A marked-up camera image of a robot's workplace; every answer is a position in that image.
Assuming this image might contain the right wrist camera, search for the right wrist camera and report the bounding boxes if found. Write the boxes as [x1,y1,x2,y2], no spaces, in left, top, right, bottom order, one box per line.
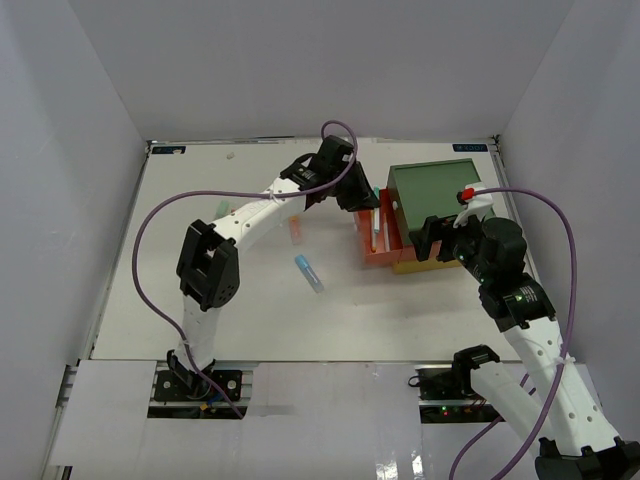
[453,182,494,228]

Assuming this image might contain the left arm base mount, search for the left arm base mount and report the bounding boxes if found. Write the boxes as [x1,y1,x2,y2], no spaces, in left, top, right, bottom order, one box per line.
[152,350,243,407]

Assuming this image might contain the green highlighter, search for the green highlighter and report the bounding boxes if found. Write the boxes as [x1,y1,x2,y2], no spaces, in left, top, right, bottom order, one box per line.
[216,201,230,218]

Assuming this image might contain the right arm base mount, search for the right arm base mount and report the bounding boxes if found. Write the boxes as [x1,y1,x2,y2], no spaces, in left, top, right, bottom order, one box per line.
[407,367,498,425]

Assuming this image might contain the blue highlighter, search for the blue highlighter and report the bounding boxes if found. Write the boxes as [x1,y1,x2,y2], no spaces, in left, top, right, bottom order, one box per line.
[294,255,324,293]

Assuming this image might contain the red drawer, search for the red drawer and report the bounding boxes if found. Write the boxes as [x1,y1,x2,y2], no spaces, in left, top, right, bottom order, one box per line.
[354,189,403,267]

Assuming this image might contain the pink cap white pen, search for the pink cap white pen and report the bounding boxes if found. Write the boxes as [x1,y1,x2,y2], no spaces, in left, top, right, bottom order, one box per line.
[382,214,391,252]

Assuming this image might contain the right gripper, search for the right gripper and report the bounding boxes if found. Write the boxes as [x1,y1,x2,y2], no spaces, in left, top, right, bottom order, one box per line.
[409,208,493,285]

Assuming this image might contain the orange pink highlighter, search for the orange pink highlighter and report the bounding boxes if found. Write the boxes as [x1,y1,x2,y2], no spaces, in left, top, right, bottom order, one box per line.
[289,216,303,245]

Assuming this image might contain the stacked drawer box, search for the stacked drawer box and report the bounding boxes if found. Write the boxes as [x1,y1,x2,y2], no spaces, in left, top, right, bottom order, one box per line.
[387,158,480,275]

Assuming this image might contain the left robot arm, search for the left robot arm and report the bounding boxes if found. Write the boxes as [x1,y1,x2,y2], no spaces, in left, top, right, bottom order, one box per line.
[168,135,379,399]

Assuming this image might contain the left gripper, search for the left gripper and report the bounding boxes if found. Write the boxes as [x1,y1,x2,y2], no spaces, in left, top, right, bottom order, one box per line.
[328,160,381,213]

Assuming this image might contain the orange cap pen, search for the orange cap pen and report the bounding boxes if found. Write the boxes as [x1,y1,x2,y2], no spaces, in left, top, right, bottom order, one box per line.
[370,209,380,253]

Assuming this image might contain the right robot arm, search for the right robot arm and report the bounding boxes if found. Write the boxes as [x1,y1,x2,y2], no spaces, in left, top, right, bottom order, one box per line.
[409,216,639,479]

